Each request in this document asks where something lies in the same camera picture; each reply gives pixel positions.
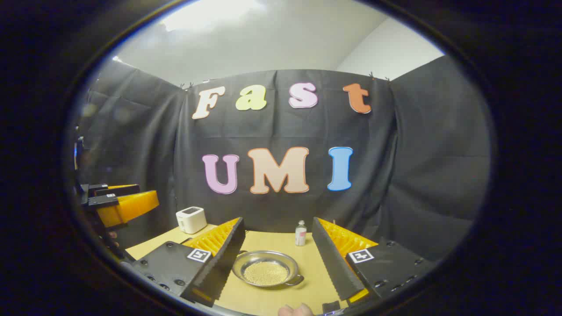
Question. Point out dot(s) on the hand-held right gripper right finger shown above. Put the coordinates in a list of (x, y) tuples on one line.
[(333, 267)]

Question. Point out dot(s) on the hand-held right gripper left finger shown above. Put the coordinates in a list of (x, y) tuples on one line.
[(224, 263)]

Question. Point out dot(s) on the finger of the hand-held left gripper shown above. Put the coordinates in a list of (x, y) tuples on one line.
[(123, 191), (103, 201)]

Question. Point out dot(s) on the stainless steel pot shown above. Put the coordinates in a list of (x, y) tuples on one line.
[(246, 263)]

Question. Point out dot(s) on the large pile of soybeans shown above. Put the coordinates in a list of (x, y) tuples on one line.
[(265, 273)]

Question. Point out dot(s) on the clear bottle with pink label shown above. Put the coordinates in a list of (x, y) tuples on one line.
[(300, 237)]

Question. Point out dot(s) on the white toaster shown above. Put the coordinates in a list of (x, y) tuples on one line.
[(191, 221)]

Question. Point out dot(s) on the black backdrop cloth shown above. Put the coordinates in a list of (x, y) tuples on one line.
[(395, 175)]

